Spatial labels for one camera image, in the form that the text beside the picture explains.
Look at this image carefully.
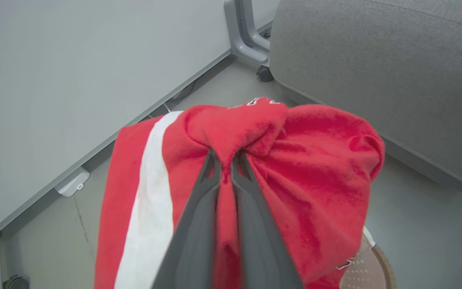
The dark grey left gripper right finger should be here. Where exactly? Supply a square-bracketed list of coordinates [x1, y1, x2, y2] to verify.
[231, 152, 306, 289]

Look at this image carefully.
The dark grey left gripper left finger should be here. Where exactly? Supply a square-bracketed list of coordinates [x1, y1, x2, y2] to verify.
[151, 149, 222, 289]

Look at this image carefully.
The red garment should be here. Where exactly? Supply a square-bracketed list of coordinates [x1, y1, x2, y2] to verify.
[94, 96, 386, 289]

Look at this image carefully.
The beige perforated laundry basket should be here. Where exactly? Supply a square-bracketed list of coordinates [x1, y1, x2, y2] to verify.
[339, 227, 397, 289]

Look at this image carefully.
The grey fabric sofa seat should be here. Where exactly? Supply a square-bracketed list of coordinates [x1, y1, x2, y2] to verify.
[269, 0, 462, 197]

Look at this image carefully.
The black caster wheel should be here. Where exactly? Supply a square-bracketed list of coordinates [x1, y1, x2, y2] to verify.
[2, 275, 30, 289]
[256, 65, 275, 83]

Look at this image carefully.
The white wall bracket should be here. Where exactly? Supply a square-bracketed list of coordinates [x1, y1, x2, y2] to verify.
[55, 167, 91, 198]

